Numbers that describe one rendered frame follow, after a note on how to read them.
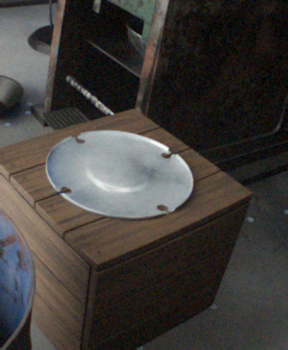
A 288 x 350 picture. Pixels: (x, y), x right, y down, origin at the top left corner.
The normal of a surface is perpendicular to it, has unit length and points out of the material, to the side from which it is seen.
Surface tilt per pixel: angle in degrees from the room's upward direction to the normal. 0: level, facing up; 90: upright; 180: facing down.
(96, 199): 0
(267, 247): 0
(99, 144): 0
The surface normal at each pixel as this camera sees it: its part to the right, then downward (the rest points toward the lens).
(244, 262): 0.16, -0.84
